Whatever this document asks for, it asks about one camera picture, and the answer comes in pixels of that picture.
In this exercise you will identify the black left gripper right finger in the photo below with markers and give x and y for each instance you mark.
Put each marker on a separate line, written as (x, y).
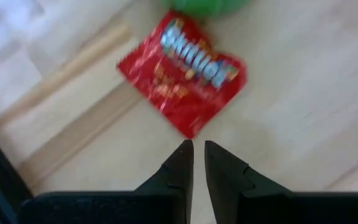
(225, 174)

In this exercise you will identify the red Skittles candy bag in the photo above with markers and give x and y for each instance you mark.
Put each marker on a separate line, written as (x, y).
(182, 77)

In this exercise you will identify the green plastic bucket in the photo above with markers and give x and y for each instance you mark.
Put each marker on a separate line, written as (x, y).
(207, 6)

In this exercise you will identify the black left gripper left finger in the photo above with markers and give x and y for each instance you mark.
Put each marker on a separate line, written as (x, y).
(179, 171)

